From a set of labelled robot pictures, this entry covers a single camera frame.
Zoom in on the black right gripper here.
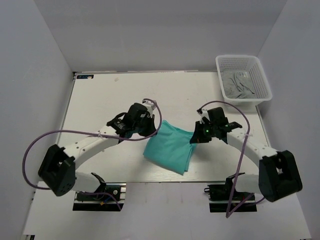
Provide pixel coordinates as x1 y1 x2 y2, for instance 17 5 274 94
190 120 218 144

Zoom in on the teal green t shirt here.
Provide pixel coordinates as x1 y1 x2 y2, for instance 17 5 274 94
143 120 196 175

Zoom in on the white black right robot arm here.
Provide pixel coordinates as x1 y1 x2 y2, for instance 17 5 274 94
189 107 303 202

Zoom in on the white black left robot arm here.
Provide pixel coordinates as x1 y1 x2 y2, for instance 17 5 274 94
38 98 159 200

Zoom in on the grey t shirt in basket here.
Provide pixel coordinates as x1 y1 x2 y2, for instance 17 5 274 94
221 70 256 99

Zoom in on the white plastic mesh basket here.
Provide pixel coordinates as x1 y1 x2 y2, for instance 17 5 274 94
215 54 273 106

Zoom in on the blue label sticker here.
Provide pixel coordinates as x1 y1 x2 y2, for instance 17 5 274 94
76 74 94 79

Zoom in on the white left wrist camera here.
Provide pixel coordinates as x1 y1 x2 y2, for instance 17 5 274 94
142 99 156 115

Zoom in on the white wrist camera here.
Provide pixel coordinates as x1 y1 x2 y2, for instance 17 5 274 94
142 99 156 115
197 109 210 124

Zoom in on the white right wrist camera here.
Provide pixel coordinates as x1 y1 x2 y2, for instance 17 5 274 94
197 109 210 124

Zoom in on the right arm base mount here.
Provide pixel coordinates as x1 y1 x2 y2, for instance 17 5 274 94
204 183 257 213

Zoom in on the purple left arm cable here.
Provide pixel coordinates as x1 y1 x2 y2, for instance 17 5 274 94
22 98 163 211

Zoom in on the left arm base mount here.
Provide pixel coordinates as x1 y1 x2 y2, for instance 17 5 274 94
72 183 127 212

